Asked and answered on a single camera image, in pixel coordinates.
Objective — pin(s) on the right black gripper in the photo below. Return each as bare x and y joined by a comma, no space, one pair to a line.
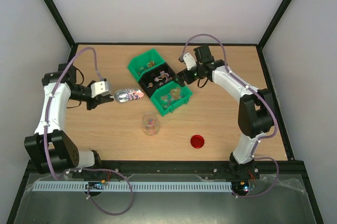
185,76

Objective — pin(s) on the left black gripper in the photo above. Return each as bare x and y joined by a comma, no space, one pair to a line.
101,98

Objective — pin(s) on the silver metal scoop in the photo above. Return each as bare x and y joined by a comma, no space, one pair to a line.
128,94

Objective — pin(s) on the green bin with gummy candies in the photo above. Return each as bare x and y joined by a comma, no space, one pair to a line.
169,97

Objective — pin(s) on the green bin with lollipops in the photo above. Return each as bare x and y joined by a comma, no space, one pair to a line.
144,62

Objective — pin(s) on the red jar lid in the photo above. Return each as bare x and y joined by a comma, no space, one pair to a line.
197,141

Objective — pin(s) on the black bin with swirl lollipops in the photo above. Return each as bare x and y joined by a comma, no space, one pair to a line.
156,78

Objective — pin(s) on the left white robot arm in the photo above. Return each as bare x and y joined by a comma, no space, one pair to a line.
50,144

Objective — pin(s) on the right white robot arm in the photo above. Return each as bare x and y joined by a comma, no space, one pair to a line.
256,108

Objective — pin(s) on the clear glass jar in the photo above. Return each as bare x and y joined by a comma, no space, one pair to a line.
150,124

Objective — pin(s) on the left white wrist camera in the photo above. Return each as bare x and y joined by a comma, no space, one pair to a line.
102,88

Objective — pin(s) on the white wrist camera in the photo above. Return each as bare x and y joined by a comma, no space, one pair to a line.
188,60
102,88

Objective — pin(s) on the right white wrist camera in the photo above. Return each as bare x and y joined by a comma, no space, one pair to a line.
188,60

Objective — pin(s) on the light blue cable duct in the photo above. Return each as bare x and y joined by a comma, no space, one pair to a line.
82,186

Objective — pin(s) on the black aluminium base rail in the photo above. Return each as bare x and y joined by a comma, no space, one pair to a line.
211,169

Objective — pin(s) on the black frame post left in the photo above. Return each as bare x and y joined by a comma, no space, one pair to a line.
60,22

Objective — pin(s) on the black frame post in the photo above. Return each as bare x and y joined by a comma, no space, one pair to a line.
60,22
273,23

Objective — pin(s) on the black frame post right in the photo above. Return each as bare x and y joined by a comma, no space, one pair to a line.
273,23

